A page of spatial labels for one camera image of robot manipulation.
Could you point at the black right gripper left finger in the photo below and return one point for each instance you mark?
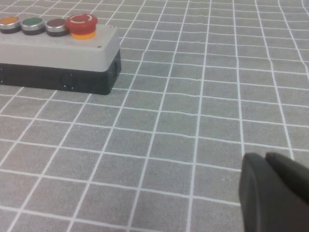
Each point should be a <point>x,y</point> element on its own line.
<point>265,198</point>

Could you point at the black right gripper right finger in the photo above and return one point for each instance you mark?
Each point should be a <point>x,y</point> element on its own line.
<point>292,174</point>

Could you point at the grey black push-button box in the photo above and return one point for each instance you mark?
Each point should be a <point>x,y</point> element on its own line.
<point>60,53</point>

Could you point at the red mushroom emergency stop button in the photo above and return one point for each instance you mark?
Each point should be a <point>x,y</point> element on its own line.
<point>81,22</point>

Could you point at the dark red flat push button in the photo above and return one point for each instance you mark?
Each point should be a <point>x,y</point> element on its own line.
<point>56,25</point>

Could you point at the green flat push button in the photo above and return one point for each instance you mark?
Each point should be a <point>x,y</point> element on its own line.
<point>32,23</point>

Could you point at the yellow flat push button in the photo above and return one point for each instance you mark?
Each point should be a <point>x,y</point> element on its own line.
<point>9,21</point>

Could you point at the grey white-grid tablecloth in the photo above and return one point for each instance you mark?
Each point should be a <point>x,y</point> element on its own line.
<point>169,120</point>

